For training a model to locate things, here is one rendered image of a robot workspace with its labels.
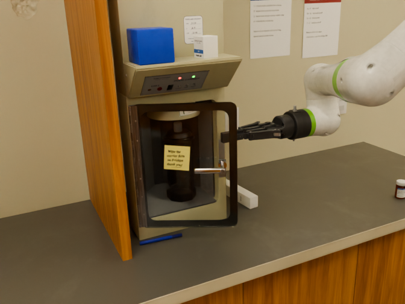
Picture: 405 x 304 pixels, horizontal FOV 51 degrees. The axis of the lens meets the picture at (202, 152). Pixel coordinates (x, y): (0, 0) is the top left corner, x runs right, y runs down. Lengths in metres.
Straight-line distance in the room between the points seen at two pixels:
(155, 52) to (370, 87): 0.54
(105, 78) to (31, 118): 0.58
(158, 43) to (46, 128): 0.68
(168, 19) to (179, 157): 0.40
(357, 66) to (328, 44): 1.15
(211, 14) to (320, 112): 0.46
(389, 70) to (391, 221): 0.71
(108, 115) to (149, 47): 0.21
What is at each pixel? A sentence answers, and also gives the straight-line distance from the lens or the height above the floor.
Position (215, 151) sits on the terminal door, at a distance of 1.26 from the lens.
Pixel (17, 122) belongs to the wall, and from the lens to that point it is 1.67.
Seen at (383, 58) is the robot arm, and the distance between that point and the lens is 1.02.
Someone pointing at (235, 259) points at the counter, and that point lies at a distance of 1.31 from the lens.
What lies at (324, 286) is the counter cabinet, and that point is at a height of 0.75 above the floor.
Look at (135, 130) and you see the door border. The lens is 1.27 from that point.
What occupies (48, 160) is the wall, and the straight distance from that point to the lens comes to 1.72.
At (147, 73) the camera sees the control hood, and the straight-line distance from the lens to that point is 1.16.
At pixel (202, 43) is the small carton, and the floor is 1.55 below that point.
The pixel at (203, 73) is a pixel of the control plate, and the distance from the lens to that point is 1.24.
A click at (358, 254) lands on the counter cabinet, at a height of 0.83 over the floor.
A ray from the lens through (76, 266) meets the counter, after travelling 1.35.
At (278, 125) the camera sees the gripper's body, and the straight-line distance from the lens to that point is 1.35.
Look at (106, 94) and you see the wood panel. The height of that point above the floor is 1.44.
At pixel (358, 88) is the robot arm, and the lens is 1.01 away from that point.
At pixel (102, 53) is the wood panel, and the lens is 1.14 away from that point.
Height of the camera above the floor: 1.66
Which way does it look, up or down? 19 degrees down
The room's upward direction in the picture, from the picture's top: 2 degrees counter-clockwise
